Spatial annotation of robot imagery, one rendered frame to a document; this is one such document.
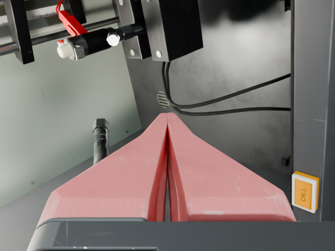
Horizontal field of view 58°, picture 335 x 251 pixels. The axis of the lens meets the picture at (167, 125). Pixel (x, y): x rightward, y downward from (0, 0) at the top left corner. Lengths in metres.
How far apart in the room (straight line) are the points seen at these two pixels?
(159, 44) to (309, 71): 0.21
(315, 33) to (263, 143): 0.29
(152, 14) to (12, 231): 0.47
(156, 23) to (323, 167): 0.29
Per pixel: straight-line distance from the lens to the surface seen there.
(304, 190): 0.43
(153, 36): 0.46
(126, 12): 0.50
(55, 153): 0.75
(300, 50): 0.37
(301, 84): 0.38
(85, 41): 0.41
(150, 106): 0.79
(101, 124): 0.40
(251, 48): 0.54
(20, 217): 0.69
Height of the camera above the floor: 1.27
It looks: 35 degrees down
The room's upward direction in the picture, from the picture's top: 120 degrees counter-clockwise
